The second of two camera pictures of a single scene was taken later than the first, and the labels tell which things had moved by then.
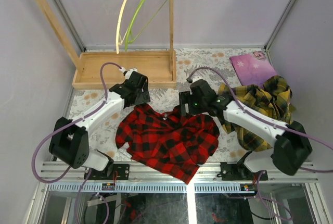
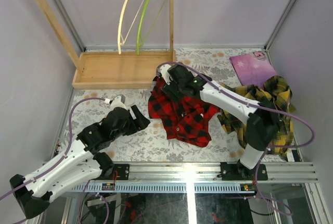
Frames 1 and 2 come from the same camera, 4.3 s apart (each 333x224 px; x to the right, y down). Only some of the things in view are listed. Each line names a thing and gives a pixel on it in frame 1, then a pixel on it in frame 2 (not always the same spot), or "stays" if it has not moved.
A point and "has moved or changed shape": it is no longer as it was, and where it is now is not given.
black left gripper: (142, 94) → (133, 121)
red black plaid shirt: (173, 143) has moved or changed shape
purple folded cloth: (253, 69) stays
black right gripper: (184, 98) → (169, 87)
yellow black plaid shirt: (272, 100) stays
